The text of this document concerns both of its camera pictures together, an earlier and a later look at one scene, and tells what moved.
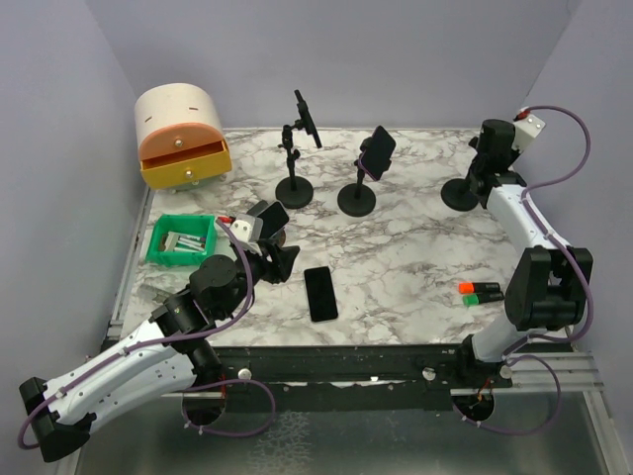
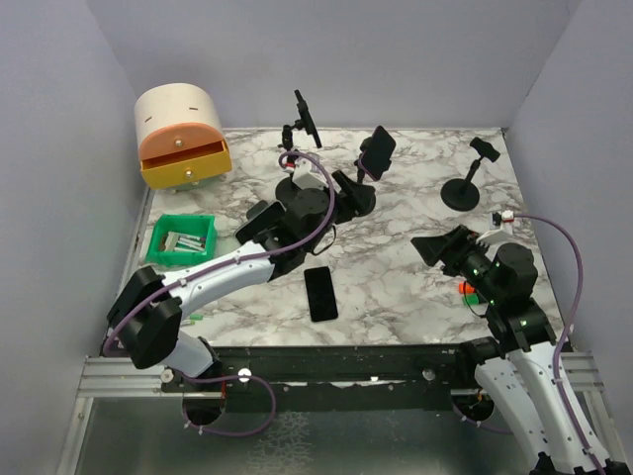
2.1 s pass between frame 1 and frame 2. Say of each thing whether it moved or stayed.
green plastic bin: stayed
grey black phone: stayed
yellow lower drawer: stayed
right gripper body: moved
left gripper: moved
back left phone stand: stayed
